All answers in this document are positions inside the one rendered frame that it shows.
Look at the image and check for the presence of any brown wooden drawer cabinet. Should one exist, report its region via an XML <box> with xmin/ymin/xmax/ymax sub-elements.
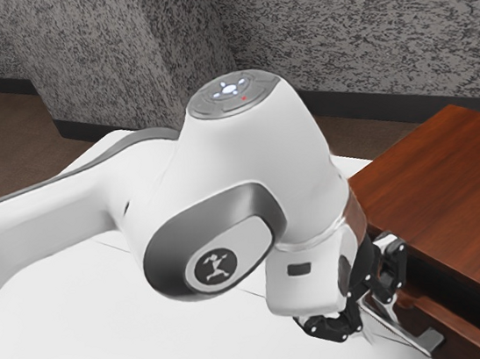
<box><xmin>333</xmin><ymin>101</ymin><xmax>480</xmax><ymax>359</ymax></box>

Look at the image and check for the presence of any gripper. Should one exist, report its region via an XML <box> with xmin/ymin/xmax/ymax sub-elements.
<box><xmin>284</xmin><ymin>233</ymin><xmax>419</xmax><ymax>350</ymax></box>

